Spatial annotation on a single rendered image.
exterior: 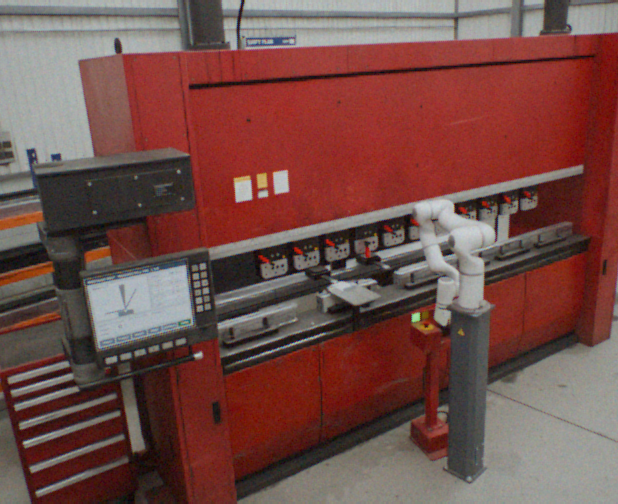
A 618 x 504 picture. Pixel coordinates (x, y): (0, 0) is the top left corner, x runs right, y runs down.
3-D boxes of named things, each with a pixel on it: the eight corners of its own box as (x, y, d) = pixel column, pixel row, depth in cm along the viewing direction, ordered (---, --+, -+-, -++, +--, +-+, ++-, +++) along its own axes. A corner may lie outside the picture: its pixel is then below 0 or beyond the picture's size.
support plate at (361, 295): (355, 306, 304) (355, 304, 304) (327, 291, 326) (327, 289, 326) (382, 297, 313) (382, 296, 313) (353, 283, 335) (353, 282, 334)
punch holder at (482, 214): (481, 221, 376) (482, 197, 371) (471, 219, 383) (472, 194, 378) (497, 217, 383) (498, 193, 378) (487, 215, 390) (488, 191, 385)
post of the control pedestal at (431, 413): (430, 428, 343) (430, 347, 326) (424, 423, 348) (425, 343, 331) (437, 426, 345) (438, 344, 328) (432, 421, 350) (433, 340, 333)
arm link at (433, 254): (445, 246, 333) (461, 296, 324) (420, 250, 328) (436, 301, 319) (452, 240, 325) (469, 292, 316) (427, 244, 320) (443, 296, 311)
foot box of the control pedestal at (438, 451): (431, 461, 333) (432, 444, 329) (408, 437, 355) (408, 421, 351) (460, 451, 340) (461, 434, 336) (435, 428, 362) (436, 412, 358)
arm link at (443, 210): (469, 255, 279) (498, 250, 284) (472, 232, 274) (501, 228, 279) (419, 217, 322) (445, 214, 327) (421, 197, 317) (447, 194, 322)
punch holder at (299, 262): (296, 270, 308) (294, 241, 303) (288, 266, 315) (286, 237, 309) (319, 264, 315) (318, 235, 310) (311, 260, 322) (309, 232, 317)
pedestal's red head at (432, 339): (425, 354, 319) (425, 324, 313) (409, 342, 333) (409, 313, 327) (455, 345, 326) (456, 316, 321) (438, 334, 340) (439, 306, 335)
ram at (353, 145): (194, 264, 276) (172, 91, 251) (188, 260, 283) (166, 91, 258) (582, 173, 422) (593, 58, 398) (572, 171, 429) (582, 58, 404)
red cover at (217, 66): (173, 86, 249) (169, 52, 245) (166, 86, 257) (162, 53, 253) (596, 54, 395) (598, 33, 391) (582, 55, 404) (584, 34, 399)
